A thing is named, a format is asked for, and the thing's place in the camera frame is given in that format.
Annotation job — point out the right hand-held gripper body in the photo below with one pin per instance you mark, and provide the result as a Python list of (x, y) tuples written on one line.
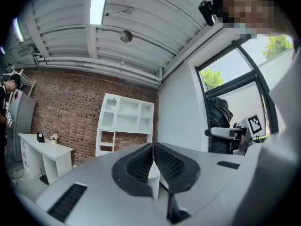
[(221, 132)]

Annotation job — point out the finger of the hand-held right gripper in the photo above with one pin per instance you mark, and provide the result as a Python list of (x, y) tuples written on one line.
[(207, 133)]

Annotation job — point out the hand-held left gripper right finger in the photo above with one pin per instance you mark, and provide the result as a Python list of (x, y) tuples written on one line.
[(174, 168)]

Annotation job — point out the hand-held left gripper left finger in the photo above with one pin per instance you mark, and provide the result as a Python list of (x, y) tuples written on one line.
[(131, 171)]

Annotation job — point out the black cloth item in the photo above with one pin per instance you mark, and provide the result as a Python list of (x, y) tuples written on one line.
[(218, 114)]

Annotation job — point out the black-framed window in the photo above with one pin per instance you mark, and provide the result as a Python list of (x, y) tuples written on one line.
[(230, 85)]

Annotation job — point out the green tree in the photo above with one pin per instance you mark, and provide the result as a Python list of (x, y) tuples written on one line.
[(278, 46), (212, 78)]

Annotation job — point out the white arched glass cabinet door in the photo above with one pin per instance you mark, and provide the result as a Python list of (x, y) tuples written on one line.
[(109, 116)]

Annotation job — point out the white shelf hutch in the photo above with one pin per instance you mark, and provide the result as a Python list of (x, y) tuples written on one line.
[(118, 109)]

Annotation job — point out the small potted flowers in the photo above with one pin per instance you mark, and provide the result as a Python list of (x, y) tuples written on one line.
[(54, 138)]

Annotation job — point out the small black box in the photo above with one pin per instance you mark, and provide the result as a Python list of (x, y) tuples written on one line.
[(40, 138)]

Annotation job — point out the white ceiling pipes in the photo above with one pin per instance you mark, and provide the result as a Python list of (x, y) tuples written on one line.
[(94, 66)]

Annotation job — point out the grey metal cabinet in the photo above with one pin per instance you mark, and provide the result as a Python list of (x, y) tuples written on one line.
[(23, 116)]

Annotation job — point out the round silver ceiling fixture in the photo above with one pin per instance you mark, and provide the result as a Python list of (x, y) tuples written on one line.
[(126, 36)]

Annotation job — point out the person's face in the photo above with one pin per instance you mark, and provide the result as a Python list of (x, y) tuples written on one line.
[(247, 6)]

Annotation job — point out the white metal rack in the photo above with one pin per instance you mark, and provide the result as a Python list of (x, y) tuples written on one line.
[(32, 88)]

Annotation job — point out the small ceiling sensor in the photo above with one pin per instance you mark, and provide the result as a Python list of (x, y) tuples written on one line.
[(129, 9)]

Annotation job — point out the ceiling air vent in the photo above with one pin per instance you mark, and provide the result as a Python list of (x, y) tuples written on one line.
[(24, 50)]

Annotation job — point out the long ceiling light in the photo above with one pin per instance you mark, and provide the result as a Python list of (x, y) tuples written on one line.
[(18, 29), (98, 6)]

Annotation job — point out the black head-worn camera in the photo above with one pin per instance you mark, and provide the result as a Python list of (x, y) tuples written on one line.
[(207, 12)]

